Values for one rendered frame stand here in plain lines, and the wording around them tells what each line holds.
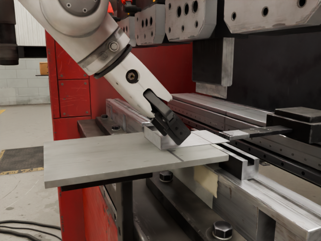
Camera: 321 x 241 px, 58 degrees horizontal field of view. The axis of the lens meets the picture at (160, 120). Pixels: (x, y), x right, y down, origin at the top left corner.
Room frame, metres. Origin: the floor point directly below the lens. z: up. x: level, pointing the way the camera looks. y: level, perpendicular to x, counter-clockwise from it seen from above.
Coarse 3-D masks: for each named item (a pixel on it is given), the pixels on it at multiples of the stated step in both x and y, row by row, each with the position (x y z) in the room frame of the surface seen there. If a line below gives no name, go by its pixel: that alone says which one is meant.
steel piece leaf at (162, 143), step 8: (144, 128) 0.52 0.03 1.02; (144, 136) 0.52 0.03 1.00; (152, 136) 0.48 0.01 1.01; (160, 136) 0.52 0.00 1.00; (168, 136) 0.52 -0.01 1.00; (192, 136) 0.52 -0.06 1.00; (160, 144) 0.44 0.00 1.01; (168, 144) 0.47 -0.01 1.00; (176, 144) 0.47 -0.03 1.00; (184, 144) 0.47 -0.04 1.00; (192, 144) 0.47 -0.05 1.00; (200, 144) 0.47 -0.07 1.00; (208, 144) 0.47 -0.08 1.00
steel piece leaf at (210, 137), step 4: (192, 132) 0.55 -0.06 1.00; (196, 132) 0.54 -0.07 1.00; (200, 132) 0.54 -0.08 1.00; (204, 132) 0.54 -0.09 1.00; (208, 132) 0.54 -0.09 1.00; (200, 136) 0.52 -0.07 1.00; (204, 136) 0.52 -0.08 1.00; (208, 136) 0.52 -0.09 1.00; (212, 136) 0.52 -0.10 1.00; (216, 136) 0.52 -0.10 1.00; (208, 140) 0.49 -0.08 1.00; (212, 140) 0.49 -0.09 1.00; (216, 140) 0.49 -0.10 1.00; (220, 140) 0.49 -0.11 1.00; (224, 140) 0.49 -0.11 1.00
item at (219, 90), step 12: (204, 48) 0.51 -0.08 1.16; (216, 48) 0.48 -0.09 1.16; (228, 48) 0.46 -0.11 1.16; (204, 60) 0.51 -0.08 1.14; (216, 60) 0.48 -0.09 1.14; (228, 60) 0.46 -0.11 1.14; (192, 72) 0.55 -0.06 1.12; (204, 72) 0.51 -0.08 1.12; (216, 72) 0.47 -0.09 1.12; (228, 72) 0.46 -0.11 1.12; (204, 84) 0.53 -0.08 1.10; (216, 84) 0.47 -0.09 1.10; (228, 84) 0.46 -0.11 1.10; (216, 96) 0.49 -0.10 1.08
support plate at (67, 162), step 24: (48, 144) 0.47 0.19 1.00; (72, 144) 0.47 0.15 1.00; (96, 144) 0.47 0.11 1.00; (120, 144) 0.47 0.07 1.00; (144, 144) 0.47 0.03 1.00; (48, 168) 0.36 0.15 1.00; (72, 168) 0.36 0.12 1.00; (96, 168) 0.36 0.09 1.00; (120, 168) 0.36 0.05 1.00; (144, 168) 0.37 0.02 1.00; (168, 168) 0.38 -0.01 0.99
